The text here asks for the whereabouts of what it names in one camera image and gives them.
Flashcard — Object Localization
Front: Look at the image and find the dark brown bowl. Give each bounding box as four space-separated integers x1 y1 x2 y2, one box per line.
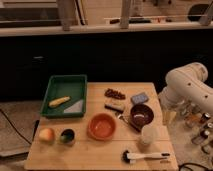
130 104 154 127

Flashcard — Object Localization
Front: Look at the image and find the black cable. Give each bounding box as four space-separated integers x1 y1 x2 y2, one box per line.
0 109 33 146

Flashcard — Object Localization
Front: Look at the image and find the grey cloth in tray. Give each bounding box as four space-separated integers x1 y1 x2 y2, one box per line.
64 100 83 113

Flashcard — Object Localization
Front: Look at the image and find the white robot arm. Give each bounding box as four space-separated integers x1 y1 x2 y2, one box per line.
159 62 213 114

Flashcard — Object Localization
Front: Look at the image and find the dark metal spoon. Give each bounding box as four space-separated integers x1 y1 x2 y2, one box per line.
117 114 141 133

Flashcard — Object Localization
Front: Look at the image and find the spice jar with dark lid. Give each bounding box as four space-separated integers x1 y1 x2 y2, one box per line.
192 130 210 145

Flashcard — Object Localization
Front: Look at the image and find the peach apple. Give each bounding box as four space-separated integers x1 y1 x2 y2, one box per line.
39 128 55 143

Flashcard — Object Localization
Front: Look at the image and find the white plastic cup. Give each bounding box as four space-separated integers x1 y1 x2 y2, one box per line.
140 125 157 146

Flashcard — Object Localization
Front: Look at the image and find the green plastic tray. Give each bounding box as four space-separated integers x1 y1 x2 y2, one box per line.
40 75 87 118

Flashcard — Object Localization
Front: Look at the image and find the yellow corn cob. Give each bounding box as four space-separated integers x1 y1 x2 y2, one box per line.
48 96 70 108

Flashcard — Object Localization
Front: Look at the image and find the bunch of dark grapes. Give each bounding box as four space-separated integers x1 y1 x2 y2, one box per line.
105 88 126 100

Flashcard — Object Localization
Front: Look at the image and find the white handled dish brush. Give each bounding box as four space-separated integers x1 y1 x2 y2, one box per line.
122 150 170 163

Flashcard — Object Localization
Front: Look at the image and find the green black cup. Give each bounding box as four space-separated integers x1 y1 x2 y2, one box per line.
60 129 75 145

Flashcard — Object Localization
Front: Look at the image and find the blue sponge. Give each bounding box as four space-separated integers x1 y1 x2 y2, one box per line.
131 93 149 104

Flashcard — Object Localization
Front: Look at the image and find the red bowl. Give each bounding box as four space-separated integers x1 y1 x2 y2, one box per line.
87 113 116 141

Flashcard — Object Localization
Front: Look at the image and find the black white scrub block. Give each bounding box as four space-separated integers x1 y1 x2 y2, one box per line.
104 102 125 113

